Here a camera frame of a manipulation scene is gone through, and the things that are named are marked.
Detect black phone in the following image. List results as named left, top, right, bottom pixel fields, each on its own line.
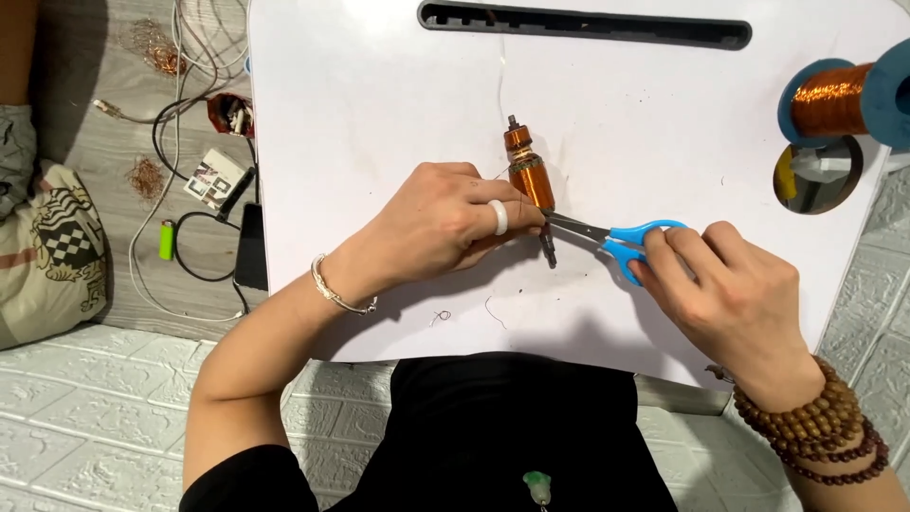
left=233, top=202, right=270, bottom=293

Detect light brown bead bracelet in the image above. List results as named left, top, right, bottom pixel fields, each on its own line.
left=705, top=356, right=865, bottom=448

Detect grey metal table leg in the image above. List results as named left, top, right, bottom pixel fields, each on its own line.
left=634, top=374, right=735, bottom=418

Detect copper wound motor armature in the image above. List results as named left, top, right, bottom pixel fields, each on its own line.
left=503, top=114, right=560, bottom=270

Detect patterned beige pillow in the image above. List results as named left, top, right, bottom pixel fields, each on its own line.
left=0, top=160, right=109, bottom=351

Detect blue spool of copper wire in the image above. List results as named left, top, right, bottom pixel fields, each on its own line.
left=777, top=37, right=910, bottom=151

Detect small copper wire tangle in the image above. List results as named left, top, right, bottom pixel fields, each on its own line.
left=126, top=156, right=166, bottom=202

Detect person's left hand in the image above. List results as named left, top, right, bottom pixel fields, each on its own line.
left=334, top=162, right=547, bottom=300

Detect large copper wire tangle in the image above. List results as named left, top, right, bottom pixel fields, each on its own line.
left=127, top=18, right=188, bottom=78

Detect green pendant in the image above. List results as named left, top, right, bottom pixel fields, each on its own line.
left=522, top=471, right=553, bottom=512

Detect white cigarette pack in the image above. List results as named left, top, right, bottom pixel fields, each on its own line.
left=182, top=147, right=248, bottom=211

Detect cable with silver plug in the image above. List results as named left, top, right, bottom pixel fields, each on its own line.
left=92, top=98, right=156, bottom=126

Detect dark red bead bracelet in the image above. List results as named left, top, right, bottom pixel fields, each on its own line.
left=771, top=418, right=891, bottom=487

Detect black shirt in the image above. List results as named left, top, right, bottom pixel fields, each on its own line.
left=179, top=352, right=680, bottom=512

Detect black cable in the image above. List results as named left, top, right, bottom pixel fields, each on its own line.
left=151, top=96, right=258, bottom=315

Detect white plastic object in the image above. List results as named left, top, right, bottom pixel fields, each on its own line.
left=789, top=149, right=854, bottom=180

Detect yellow plastic object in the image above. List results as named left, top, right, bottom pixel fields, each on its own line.
left=775, top=146, right=799, bottom=204

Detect person's right hand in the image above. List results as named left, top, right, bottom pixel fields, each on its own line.
left=628, top=220, right=826, bottom=410

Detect grey cloth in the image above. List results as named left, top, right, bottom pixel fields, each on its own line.
left=0, top=105, right=38, bottom=221

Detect red cup of cigarette butts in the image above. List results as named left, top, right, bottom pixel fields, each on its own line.
left=206, top=92, right=255, bottom=139

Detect silver bangle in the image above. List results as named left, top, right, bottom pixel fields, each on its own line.
left=310, top=254, right=378, bottom=317

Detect blue handled scissors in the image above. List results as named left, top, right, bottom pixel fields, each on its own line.
left=546, top=211, right=689, bottom=287

